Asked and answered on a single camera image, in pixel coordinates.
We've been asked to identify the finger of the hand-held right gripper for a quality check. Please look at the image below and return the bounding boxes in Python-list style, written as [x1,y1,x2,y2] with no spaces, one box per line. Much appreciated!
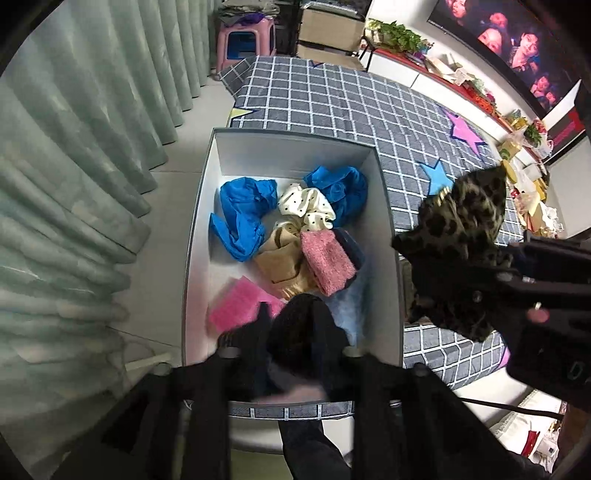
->
[505,240,591,278]
[462,270,536,319]

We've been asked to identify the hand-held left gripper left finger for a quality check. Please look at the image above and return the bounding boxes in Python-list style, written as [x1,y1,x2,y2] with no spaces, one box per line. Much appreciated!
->
[55,305,273,480]

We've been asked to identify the tan sock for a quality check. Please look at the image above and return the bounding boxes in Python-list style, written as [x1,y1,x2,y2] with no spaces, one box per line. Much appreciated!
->
[253,226,315,301]

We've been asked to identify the person's trousers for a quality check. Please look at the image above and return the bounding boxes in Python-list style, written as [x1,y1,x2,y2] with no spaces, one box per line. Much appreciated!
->
[277,406,352,480]

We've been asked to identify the black cable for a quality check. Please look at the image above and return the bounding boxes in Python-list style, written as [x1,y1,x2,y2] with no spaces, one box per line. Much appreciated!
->
[457,397,566,421]

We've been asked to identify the folding chair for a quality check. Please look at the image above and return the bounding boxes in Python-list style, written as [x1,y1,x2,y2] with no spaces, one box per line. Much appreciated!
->
[295,0,370,61]

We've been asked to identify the black cloth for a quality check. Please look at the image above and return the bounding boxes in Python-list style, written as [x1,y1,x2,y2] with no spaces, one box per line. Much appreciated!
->
[265,294,352,402]

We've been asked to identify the grey folded clothes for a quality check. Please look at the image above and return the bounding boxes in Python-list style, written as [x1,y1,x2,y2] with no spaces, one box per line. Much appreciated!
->
[217,0,280,26]

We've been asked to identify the cream polka dot scrunchie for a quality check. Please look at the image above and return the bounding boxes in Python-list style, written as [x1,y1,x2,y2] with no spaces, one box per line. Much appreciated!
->
[272,183,338,236]

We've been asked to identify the green potted plant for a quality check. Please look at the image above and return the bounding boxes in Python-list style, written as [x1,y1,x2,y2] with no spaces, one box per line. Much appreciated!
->
[367,18,432,54]

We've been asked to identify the yellow green bag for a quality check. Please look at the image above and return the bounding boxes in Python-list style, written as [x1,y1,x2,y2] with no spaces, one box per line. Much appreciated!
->
[496,138,525,162]

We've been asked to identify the leopard print cloth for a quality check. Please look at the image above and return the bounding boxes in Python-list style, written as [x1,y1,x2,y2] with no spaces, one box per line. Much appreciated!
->
[392,165,509,342]

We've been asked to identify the pile of snack packets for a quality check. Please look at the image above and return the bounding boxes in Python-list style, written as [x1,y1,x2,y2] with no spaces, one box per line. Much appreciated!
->
[505,161,566,238]

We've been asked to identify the television screen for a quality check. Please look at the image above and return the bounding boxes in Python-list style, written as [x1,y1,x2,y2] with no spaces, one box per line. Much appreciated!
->
[427,0,583,118]

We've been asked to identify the pale green curtain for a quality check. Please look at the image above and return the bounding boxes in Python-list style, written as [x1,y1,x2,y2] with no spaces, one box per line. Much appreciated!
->
[0,0,222,462]

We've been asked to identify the light blue fluffy cloth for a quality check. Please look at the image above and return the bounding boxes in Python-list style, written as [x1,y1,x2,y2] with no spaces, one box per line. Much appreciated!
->
[328,272,370,347]

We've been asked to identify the blue mesh cloth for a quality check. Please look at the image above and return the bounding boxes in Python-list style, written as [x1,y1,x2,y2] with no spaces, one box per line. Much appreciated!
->
[303,166,369,227]
[209,178,279,263]

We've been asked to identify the white storage box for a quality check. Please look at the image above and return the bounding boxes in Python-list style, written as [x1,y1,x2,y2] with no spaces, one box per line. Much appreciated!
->
[181,128,404,418]

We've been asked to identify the pink plastic stool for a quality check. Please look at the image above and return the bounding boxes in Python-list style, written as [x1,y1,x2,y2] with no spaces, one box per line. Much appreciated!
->
[216,18,277,77]

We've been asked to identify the grey checked star blanket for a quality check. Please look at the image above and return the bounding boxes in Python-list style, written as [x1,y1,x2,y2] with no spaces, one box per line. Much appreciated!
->
[219,55,561,402]

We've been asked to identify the white quilt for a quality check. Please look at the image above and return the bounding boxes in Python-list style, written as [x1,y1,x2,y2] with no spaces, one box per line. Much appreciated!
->
[489,392,564,467]

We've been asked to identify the white and red cabinet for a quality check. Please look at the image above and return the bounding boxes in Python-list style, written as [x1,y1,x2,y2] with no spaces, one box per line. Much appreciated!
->
[365,46,550,176]

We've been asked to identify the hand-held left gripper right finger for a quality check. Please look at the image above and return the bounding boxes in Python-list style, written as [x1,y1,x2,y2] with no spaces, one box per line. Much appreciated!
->
[344,348,546,480]

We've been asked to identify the pink sponge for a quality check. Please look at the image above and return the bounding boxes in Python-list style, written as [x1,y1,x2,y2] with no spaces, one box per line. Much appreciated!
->
[206,276,286,330]

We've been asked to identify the white power strip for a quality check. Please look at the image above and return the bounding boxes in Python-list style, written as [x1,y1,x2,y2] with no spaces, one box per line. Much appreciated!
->
[124,351,171,372]

